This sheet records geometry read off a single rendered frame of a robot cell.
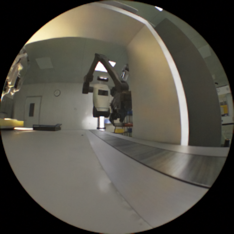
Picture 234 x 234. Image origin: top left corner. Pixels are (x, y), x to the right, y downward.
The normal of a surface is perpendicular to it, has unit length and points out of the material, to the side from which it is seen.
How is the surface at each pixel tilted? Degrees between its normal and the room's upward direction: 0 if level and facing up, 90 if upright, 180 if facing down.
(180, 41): 90
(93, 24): 180
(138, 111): 90
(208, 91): 90
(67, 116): 90
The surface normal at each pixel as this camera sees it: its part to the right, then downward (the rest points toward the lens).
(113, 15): 0.03, 0.99
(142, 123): -0.91, -0.02
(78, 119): 0.41, -0.10
